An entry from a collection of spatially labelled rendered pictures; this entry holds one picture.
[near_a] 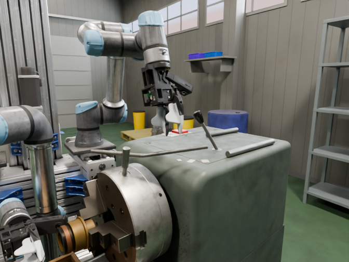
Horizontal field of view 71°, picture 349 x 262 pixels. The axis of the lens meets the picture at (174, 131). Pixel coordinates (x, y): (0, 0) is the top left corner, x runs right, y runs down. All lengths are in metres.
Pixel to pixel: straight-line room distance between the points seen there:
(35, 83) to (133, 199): 0.88
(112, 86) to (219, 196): 0.79
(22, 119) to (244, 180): 0.74
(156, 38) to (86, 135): 0.77
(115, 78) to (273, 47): 3.52
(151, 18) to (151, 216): 0.55
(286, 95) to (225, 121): 1.07
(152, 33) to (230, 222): 0.64
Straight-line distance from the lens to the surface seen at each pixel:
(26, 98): 1.40
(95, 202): 0.81
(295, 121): 4.25
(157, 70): 0.74
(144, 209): 0.71
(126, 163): 0.73
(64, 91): 8.45
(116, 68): 1.26
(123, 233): 0.72
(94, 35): 0.81
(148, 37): 0.75
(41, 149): 0.98
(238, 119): 3.92
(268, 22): 4.62
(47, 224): 0.87
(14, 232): 0.84
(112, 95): 1.32
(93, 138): 1.36
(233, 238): 0.94
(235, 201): 0.86
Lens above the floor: 1.51
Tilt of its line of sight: 12 degrees down
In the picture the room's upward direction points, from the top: straight up
